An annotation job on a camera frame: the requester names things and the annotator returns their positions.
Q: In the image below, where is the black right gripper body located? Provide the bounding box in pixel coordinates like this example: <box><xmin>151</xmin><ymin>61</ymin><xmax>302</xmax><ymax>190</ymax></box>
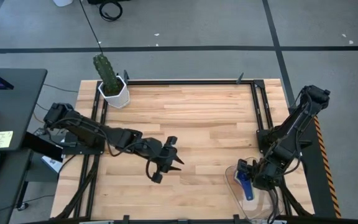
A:
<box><xmin>250</xmin><ymin>161</ymin><xmax>281</xmax><ymax>191</ymax></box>

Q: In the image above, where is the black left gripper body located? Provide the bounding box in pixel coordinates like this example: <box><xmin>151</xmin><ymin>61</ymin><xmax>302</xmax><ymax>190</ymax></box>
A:
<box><xmin>147</xmin><ymin>135</ymin><xmax>178</xmax><ymax>174</ymax></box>

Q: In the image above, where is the dark indigo measuring cup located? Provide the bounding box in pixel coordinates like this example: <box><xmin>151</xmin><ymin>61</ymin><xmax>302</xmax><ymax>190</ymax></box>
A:
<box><xmin>234</xmin><ymin>169</ymin><xmax>255</xmax><ymax>202</ymax></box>

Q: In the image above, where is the clear plastic basket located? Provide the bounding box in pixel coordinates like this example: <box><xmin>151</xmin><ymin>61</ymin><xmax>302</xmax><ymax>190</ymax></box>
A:
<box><xmin>224</xmin><ymin>156</ymin><xmax>285</xmax><ymax>223</ymax></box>

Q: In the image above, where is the black cart with hazard stripe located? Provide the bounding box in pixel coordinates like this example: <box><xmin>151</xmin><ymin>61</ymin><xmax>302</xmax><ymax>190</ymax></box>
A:
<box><xmin>287</xmin><ymin>107</ymin><xmax>343</xmax><ymax>218</ymax></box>

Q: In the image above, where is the green cactus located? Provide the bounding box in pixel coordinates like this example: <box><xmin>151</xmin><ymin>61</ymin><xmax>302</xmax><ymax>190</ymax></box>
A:
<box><xmin>93</xmin><ymin>53</ymin><xmax>123</xmax><ymax>96</ymax></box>

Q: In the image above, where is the white paper sheet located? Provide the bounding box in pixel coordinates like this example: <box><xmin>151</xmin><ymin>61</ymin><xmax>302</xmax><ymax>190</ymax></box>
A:
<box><xmin>40</xmin><ymin>154</ymin><xmax>63</xmax><ymax>174</ymax></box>

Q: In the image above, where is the black flat panel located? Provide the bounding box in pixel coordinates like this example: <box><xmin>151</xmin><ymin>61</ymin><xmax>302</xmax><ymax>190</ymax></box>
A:
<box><xmin>22</xmin><ymin>132</ymin><xmax>64</xmax><ymax>162</ymax></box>

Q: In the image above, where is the black low desk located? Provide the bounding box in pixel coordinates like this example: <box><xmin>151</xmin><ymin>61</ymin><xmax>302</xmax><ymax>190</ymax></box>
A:
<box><xmin>0</xmin><ymin>148</ymin><xmax>33</xmax><ymax>224</ymax></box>

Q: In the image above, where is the yellow sticky note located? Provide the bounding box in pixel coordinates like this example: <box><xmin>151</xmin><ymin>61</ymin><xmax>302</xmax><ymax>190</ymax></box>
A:
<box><xmin>0</xmin><ymin>130</ymin><xmax>14</xmax><ymax>149</ymax></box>

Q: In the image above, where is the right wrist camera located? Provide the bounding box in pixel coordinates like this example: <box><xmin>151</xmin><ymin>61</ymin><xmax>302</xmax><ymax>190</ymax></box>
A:
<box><xmin>237</xmin><ymin>158</ymin><xmax>250</xmax><ymax>174</ymax></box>

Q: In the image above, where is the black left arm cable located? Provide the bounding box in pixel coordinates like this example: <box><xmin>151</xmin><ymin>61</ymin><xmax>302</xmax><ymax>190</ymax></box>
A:
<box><xmin>144</xmin><ymin>157</ymin><xmax>161</xmax><ymax>183</ymax></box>

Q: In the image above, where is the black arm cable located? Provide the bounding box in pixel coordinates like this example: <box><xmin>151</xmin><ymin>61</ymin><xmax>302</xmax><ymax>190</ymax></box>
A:
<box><xmin>265</xmin><ymin>186</ymin><xmax>281</xmax><ymax>224</ymax></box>
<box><xmin>144</xmin><ymin>157</ymin><xmax>161</xmax><ymax>183</ymax></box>

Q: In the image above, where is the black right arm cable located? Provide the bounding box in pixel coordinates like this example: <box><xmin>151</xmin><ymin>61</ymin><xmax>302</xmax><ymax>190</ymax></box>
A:
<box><xmin>265</xmin><ymin>186</ymin><xmax>281</xmax><ymax>224</ymax></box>

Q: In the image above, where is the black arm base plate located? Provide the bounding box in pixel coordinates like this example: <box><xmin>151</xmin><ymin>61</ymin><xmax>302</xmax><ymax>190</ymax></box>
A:
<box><xmin>56</xmin><ymin>130</ymin><xmax>107</xmax><ymax>156</ymax></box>
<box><xmin>256</xmin><ymin>128</ymin><xmax>313</xmax><ymax>155</ymax></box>

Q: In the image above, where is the black aluminium table frame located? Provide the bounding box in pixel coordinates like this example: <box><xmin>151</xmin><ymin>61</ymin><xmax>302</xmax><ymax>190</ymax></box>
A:
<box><xmin>50</xmin><ymin>72</ymin><xmax>315</xmax><ymax>224</ymax></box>

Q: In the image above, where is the coiled black cable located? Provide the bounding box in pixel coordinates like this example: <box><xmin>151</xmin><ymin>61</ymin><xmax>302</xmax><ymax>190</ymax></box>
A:
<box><xmin>99</xmin><ymin>0</ymin><xmax>124</xmax><ymax>22</ymax></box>

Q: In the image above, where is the thin black hanging cable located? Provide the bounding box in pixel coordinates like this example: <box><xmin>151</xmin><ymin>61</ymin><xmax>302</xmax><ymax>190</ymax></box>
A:
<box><xmin>78</xmin><ymin>0</ymin><xmax>103</xmax><ymax>54</ymax></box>

